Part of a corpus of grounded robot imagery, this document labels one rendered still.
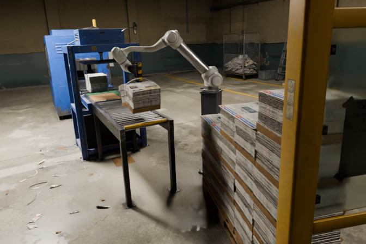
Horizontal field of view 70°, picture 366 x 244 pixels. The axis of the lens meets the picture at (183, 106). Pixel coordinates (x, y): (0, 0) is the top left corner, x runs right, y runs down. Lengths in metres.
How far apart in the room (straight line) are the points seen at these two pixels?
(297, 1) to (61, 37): 5.39
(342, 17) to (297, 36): 0.14
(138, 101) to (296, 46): 1.83
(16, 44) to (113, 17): 3.60
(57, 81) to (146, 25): 6.72
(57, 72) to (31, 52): 5.17
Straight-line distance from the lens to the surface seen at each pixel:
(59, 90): 6.01
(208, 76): 2.70
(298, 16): 0.86
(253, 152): 1.63
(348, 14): 0.94
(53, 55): 5.94
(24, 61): 11.09
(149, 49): 2.85
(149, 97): 2.50
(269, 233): 1.67
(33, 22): 11.10
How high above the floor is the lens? 1.58
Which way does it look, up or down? 14 degrees down
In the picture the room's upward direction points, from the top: 2 degrees counter-clockwise
